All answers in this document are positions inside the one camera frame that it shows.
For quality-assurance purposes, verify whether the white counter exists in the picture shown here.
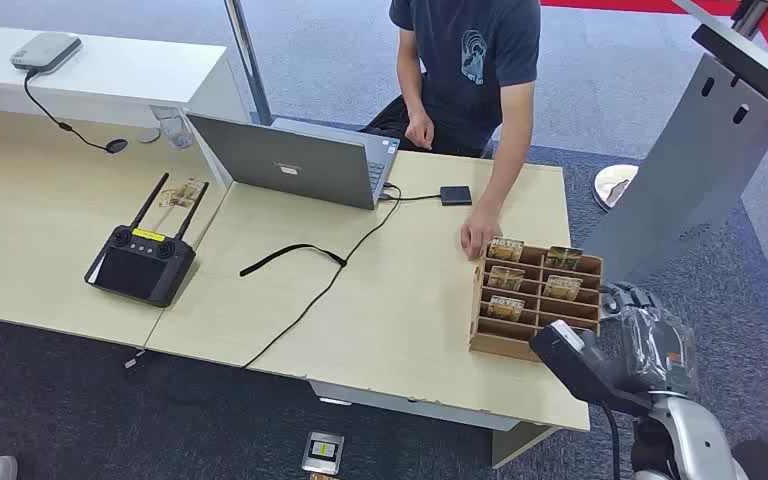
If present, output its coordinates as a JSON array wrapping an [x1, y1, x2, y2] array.
[[0, 23, 253, 131]]

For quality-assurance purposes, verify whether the person's right hand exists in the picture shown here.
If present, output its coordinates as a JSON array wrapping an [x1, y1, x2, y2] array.
[[404, 110, 436, 152]]

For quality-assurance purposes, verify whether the black cable with round puck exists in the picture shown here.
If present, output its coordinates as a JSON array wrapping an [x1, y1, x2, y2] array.
[[22, 68, 130, 156]]

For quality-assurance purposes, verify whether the white desk frame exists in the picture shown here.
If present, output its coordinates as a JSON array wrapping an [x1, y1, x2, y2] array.
[[307, 380, 559, 470]]

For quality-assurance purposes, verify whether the small black hub box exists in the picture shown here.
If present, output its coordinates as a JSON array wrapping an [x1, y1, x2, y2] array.
[[439, 185, 474, 207]]

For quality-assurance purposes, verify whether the brown card on desk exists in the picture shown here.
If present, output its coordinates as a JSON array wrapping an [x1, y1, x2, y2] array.
[[157, 176, 208, 211]]

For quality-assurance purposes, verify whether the long black cable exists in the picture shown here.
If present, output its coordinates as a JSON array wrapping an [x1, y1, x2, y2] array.
[[240, 182, 404, 370]]

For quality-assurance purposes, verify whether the grey laptop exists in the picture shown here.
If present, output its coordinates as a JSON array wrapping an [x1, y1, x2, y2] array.
[[185, 111, 403, 212]]

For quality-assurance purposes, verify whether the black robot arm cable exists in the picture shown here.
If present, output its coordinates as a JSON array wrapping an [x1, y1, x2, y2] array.
[[598, 402, 624, 480]]

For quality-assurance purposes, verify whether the black remote controller with antennas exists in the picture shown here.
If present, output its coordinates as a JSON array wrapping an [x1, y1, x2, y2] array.
[[83, 172, 211, 309]]

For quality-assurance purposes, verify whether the metal pole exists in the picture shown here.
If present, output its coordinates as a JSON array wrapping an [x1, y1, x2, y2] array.
[[222, 0, 275, 126]]

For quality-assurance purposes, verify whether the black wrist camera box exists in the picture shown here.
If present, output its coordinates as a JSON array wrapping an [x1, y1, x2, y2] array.
[[528, 319, 654, 419]]

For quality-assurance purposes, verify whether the chrome stanchion base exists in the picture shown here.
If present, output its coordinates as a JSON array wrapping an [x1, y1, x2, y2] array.
[[591, 163, 641, 214]]

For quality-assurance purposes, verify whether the hotel key card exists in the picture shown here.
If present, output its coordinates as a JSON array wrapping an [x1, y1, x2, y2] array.
[[544, 246, 585, 272], [542, 274, 583, 302], [487, 237, 526, 263], [486, 266, 526, 292], [486, 296, 526, 323]]

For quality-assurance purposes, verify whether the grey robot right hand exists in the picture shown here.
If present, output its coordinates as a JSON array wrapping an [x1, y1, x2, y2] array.
[[599, 282, 701, 399]]

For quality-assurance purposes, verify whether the short black hub cable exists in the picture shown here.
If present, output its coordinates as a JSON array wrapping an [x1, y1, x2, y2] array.
[[378, 190, 442, 203]]

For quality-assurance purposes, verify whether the person's left hand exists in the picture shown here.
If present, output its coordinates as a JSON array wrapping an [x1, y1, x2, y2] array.
[[459, 205, 504, 261]]

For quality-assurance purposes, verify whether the person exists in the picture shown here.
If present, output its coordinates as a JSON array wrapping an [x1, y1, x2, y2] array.
[[360, 0, 543, 261]]

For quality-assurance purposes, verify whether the black strap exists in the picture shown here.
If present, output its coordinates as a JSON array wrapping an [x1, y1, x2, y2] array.
[[238, 243, 348, 279]]

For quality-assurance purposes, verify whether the wooden card holder box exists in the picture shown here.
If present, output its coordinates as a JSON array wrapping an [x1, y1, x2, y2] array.
[[468, 239, 606, 364]]

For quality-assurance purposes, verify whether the white flat router device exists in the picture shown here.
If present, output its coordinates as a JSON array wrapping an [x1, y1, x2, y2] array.
[[10, 31, 84, 75]]

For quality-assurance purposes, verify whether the chrome stanchion post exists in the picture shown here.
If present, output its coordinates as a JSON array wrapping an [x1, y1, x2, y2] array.
[[730, 0, 768, 40]]

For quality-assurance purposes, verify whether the small grey device with screen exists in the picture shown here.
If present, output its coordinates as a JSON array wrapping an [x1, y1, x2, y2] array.
[[300, 430, 346, 477]]

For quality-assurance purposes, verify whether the clear plastic stand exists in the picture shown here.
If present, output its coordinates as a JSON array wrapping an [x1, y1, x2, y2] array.
[[150, 105, 195, 151]]

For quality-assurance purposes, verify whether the grey kiosk stand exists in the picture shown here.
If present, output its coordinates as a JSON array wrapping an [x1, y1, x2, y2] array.
[[581, 0, 768, 287]]

